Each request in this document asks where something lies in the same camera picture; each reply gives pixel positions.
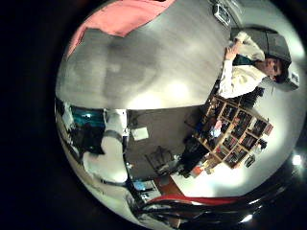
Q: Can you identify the pink cloth garment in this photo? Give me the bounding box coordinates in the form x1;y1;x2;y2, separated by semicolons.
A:
65;0;177;60

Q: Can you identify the white paper sheet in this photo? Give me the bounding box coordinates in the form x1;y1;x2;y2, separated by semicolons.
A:
130;126;150;142

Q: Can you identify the black metal stand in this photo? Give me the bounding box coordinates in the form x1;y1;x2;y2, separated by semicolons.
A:
144;146;176;176

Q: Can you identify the black bag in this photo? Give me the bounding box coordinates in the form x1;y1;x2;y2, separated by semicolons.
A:
177;135;214;178

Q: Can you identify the teal lit panel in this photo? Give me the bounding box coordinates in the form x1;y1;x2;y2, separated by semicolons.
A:
70;106;105;128

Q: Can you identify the black control box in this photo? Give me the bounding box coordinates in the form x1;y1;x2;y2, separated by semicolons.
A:
70;124;106;156

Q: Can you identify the orange floor mat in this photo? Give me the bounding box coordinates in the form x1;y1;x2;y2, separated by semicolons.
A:
153;175;186;196

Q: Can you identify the wooden bookshelf with books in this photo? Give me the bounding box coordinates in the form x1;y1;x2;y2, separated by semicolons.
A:
193;94;274;171

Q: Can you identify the person in white hoodie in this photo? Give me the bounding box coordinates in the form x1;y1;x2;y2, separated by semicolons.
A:
217;30;294;100

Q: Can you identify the white box device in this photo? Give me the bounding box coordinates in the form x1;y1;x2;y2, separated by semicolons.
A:
211;2;232;27

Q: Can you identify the grey chair back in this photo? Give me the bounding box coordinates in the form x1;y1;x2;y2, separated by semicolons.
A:
229;27;293;63

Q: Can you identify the red cable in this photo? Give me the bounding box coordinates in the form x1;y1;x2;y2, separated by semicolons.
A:
148;194;241;206

